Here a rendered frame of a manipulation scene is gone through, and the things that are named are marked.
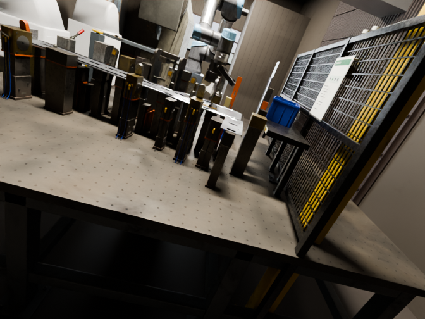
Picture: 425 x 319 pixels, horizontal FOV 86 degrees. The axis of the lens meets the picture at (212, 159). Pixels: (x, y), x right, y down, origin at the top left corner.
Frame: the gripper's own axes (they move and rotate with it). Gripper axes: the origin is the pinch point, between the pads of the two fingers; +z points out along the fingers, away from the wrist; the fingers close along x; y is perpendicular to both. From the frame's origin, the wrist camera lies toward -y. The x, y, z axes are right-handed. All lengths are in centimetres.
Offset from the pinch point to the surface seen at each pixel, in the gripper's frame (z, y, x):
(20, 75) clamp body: 21, 102, 15
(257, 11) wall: -155, 13, -544
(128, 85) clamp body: 5.1, 41.0, 17.0
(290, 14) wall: -175, -67, -556
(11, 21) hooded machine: 18, 262, -137
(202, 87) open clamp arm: -5.9, 5.1, 13.3
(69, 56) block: 2, 75, 14
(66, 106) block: 29, 76, 13
